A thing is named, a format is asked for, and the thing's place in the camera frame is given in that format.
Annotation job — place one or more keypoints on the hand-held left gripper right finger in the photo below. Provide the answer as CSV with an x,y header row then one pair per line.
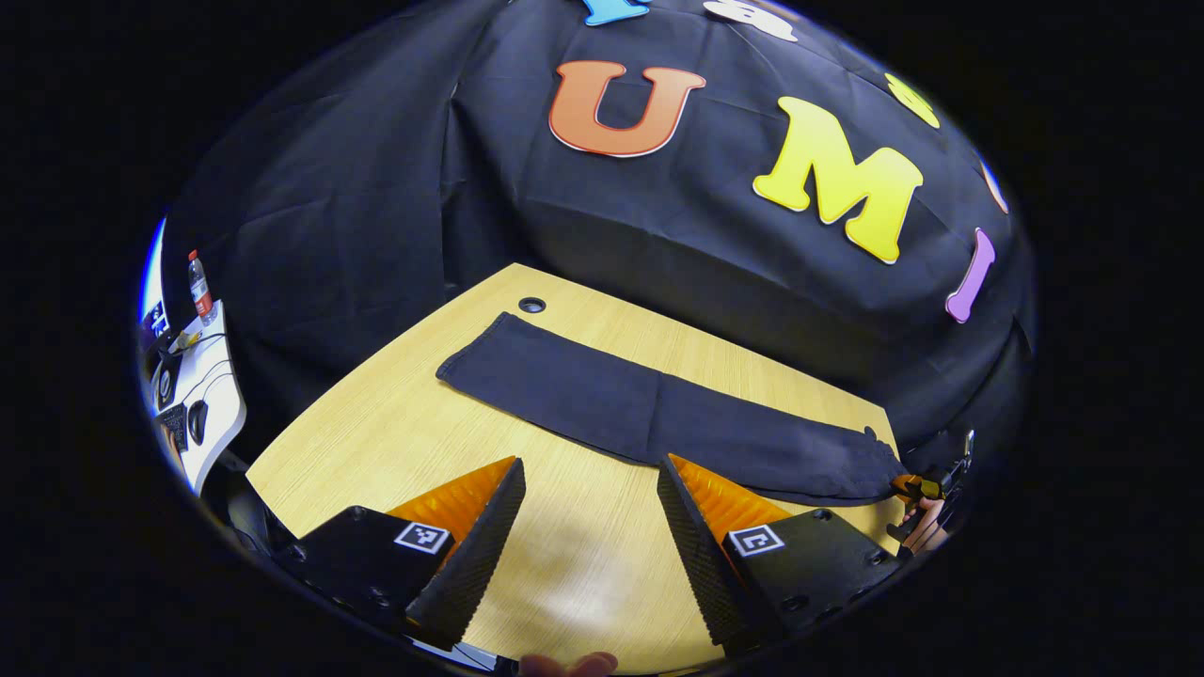
x,y
701,564

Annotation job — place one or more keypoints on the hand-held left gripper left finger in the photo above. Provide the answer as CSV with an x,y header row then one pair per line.
x,y
480,555

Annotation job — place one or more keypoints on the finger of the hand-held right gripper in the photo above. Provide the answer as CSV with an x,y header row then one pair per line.
x,y
917,487

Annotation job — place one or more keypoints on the black jeans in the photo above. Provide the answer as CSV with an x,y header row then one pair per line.
x,y
611,404

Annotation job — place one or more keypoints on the white side desk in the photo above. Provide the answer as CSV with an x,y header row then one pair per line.
x,y
221,404

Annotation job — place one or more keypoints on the black computer mouse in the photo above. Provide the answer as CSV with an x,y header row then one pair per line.
x,y
198,421

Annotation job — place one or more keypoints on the black backdrop cloth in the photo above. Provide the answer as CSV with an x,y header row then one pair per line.
x,y
376,188

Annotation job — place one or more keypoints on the clear plastic bottle red cap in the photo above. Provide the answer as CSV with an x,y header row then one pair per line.
x,y
200,287

